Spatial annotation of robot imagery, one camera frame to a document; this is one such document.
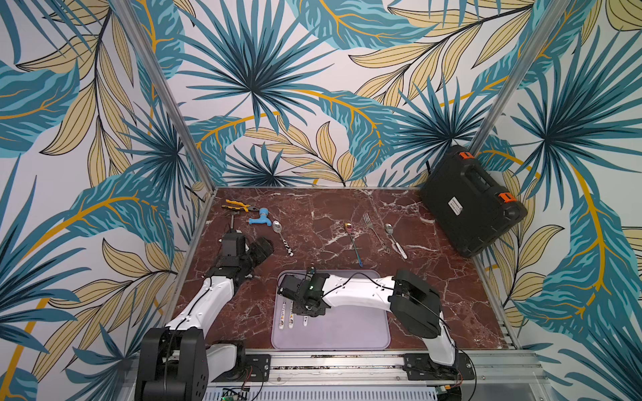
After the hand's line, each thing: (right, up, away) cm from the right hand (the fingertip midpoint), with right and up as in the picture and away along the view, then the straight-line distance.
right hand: (299, 309), depth 84 cm
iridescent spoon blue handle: (+19, +26, +19) cm, 38 cm away
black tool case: (+63, +36, +11) cm, 73 cm away
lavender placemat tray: (+13, -5, -3) cm, 14 cm away
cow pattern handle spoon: (-11, +26, +19) cm, 34 cm away
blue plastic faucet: (-18, +32, +22) cm, 43 cm away
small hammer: (-31, +28, +22) cm, 47 cm away
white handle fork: (+2, -3, -3) cm, 4 cm away
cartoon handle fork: (-5, -2, -3) cm, 6 cm away
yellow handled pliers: (-26, +35, +26) cm, 51 cm away
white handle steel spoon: (+35, +25, +20) cm, 48 cm away
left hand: (-12, +19, +3) cm, 23 cm away
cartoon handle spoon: (-3, -3, -3) cm, 5 cm away
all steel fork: (+28, +28, +23) cm, 46 cm away
